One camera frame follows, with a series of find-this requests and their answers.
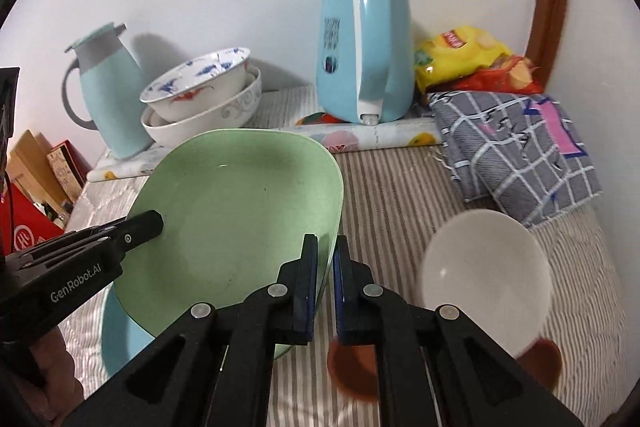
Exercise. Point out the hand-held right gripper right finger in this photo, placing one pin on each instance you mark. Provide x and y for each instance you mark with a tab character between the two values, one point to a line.
342	297

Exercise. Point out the fruit print table mat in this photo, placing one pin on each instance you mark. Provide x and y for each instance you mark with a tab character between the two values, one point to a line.
380	134

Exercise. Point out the grey plaid cloth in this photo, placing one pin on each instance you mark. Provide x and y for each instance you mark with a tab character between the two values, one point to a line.
500	147

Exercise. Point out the yellow chip bag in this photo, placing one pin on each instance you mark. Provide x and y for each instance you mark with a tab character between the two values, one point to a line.
460	57

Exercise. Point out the light blue thermos jug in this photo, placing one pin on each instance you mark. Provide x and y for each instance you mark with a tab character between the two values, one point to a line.
107	102

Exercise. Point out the person's left hand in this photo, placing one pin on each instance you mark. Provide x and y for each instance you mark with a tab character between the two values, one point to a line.
60	372

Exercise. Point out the light blue electric kettle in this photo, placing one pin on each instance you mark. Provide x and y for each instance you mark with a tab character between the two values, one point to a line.
345	72

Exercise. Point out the small brown bowl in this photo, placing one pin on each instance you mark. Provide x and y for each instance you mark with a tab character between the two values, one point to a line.
350	372

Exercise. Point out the fish pattern white bowl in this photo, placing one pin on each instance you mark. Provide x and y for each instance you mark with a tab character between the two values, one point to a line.
195	94

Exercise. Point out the red box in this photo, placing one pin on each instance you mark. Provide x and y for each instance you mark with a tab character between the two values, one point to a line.
25	227

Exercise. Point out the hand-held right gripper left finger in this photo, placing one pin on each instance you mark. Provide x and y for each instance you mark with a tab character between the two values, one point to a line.
310	292

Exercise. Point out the green square plate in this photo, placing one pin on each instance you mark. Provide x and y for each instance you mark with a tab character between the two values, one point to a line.
235	207

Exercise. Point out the brown cardboard box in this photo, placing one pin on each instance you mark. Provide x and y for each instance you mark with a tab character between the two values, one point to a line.
35	167

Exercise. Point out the striped quilted cover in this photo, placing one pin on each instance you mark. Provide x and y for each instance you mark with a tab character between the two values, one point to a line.
390	207

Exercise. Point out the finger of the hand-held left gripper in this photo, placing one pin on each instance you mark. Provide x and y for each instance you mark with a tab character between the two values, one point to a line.
142	229

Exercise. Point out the plain white bowl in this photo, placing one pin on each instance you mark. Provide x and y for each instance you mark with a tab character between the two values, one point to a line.
205	127
480	277

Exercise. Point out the red snack bag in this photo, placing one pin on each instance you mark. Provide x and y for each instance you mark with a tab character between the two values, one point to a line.
490	82

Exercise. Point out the light blue plate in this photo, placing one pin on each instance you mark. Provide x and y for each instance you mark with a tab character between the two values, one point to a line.
125	337

